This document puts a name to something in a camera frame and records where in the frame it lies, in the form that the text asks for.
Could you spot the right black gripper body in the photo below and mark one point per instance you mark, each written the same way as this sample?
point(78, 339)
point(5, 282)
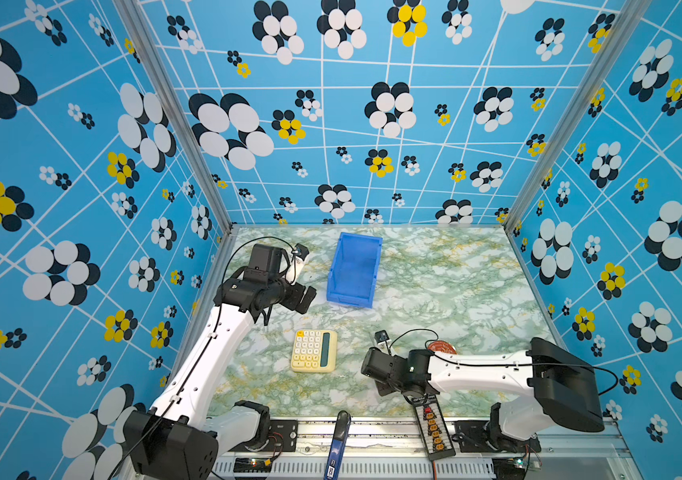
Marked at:
point(385, 391)

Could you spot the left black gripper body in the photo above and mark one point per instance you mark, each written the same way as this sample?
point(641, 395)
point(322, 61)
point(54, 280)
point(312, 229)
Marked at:
point(289, 295)

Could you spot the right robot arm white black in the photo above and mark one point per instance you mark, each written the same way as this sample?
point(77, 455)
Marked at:
point(550, 386)

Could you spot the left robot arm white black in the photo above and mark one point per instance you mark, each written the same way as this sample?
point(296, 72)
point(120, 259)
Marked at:
point(176, 438)

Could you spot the blue plastic bin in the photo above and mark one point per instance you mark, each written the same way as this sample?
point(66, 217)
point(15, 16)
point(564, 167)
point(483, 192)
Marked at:
point(354, 271)

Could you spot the red round tin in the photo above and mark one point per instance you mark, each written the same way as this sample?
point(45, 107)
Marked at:
point(441, 346)

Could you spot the black remote orange buttons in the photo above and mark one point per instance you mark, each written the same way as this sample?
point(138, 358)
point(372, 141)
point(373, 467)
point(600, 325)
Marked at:
point(433, 429)

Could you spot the blue black utility knife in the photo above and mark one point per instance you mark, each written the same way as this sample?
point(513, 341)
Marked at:
point(338, 444)

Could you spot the yellow calculator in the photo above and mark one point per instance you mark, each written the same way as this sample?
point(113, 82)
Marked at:
point(314, 351)

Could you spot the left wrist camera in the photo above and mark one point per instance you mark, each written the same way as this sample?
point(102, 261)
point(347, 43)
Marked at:
point(299, 255)

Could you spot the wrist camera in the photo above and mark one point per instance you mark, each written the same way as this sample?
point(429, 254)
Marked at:
point(382, 339)
point(299, 255)

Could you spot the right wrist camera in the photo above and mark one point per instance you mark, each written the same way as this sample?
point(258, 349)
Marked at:
point(382, 339)

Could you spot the aluminium front rail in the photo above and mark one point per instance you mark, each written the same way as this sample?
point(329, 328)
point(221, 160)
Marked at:
point(392, 448)

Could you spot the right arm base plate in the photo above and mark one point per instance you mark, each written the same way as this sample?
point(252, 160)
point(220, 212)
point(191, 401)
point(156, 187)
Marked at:
point(472, 436)

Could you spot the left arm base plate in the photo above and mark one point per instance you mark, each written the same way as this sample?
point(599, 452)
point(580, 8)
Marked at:
point(282, 436)

